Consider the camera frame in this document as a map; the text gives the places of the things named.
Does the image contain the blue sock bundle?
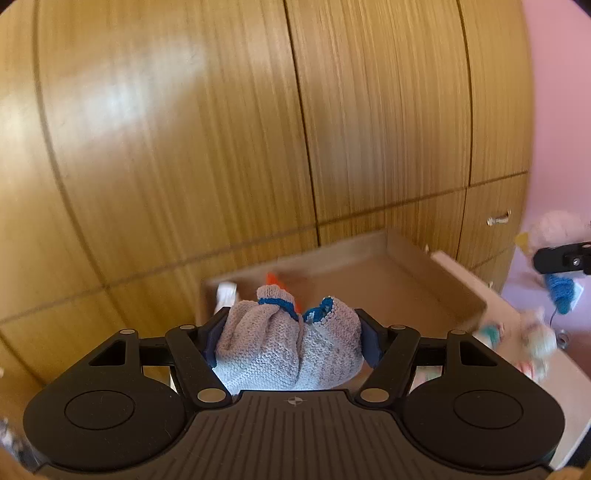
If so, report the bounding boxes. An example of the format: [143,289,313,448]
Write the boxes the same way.
[543,274,575,315]

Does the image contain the grey knit sock bundle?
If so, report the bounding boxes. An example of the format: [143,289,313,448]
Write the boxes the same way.
[213,285,363,395]

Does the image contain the white sock bundle far left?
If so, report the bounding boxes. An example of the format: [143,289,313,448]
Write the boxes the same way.
[214,281,240,313]

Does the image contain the cardboard box tray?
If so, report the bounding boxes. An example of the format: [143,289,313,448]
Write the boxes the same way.
[198,230,487,338]

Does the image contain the floral white sock bundle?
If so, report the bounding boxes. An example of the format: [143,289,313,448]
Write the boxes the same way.
[514,307,557,383]

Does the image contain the white fluffy teal-band bundle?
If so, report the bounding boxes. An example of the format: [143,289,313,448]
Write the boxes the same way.
[473,323,505,350]

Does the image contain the orange sock bundle in box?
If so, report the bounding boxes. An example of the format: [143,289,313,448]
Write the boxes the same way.
[266,272,287,290]

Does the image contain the wooden wardrobe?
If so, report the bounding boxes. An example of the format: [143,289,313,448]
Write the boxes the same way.
[1,1,534,422]

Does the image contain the wall power outlet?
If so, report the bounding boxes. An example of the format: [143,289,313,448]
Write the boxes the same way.
[569,281,584,310]

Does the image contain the silver drawer handle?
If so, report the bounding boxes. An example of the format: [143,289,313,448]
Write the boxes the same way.
[487,210,512,226]

